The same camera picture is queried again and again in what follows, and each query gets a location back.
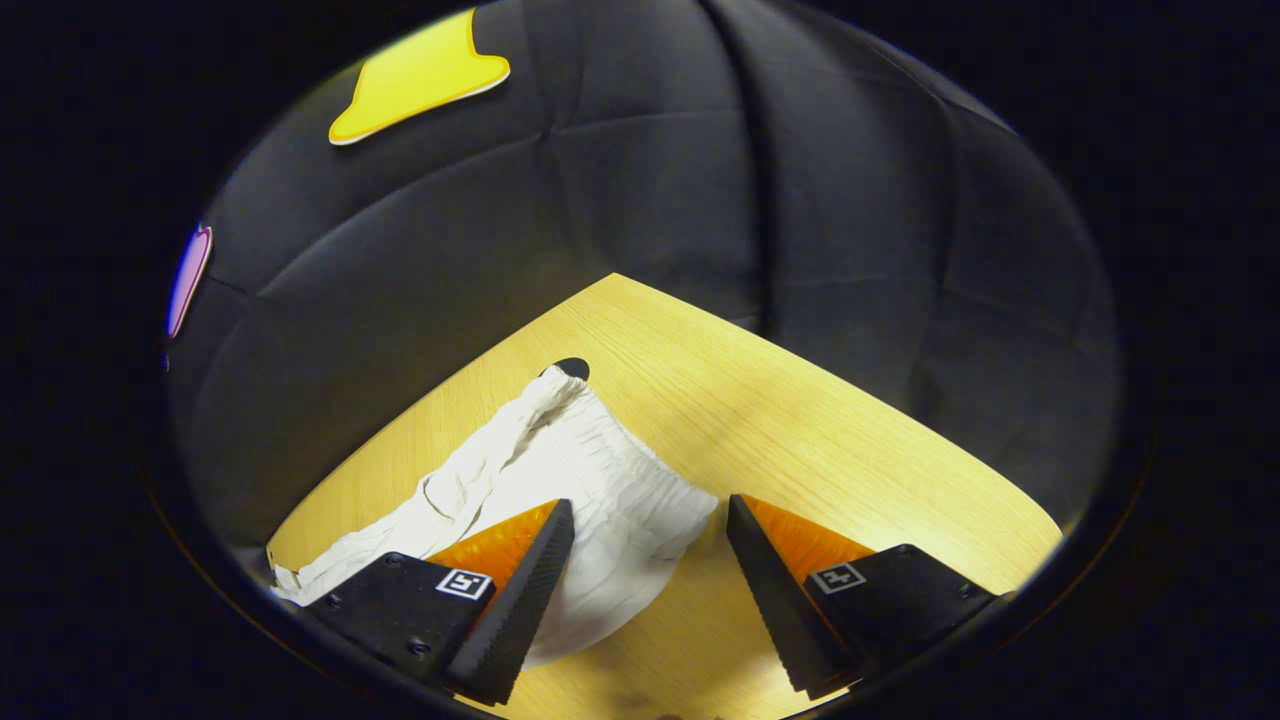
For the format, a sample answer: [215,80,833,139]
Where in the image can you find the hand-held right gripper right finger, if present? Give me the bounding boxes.
[726,493,1001,701]

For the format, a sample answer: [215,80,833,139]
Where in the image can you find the white jeans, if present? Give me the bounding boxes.
[268,365,721,669]

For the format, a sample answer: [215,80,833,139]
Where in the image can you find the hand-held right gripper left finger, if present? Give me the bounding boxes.
[300,498,577,707]

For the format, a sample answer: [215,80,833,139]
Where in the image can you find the black backdrop cloth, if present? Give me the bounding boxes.
[165,0,1121,561]

